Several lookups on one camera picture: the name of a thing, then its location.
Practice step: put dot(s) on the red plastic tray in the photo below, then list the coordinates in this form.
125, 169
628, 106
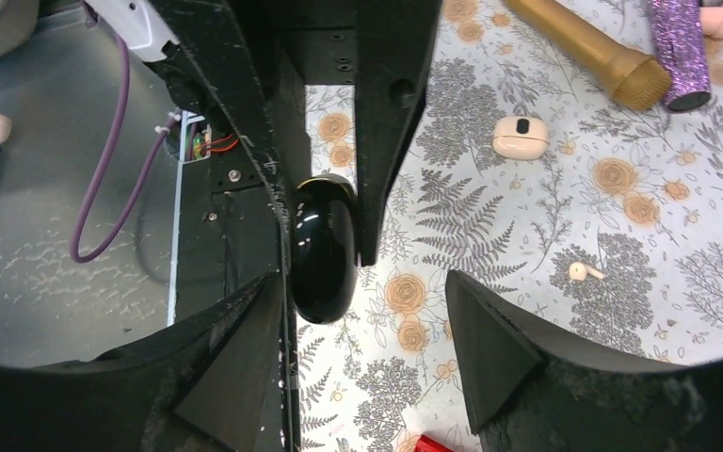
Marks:
433, 443

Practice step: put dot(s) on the gold toy microphone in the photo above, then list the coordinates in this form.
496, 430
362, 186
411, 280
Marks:
630, 77

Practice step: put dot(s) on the beige earbud on mat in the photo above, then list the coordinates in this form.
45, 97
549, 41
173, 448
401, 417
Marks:
579, 272

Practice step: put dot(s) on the black glossy earbud charging case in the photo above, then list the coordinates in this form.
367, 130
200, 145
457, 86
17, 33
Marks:
324, 257

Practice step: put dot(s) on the purple glitter toy microphone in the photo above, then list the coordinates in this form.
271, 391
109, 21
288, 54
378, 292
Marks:
680, 48

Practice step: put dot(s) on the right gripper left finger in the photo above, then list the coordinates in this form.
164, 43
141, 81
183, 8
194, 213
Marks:
120, 401

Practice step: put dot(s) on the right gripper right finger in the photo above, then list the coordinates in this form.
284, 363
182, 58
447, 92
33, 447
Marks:
530, 385

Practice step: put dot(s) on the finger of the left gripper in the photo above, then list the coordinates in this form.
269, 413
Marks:
238, 56
395, 44

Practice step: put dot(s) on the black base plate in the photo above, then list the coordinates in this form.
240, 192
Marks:
226, 265

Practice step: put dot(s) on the floral patterned table mat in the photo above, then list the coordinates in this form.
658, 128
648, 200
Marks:
637, 195

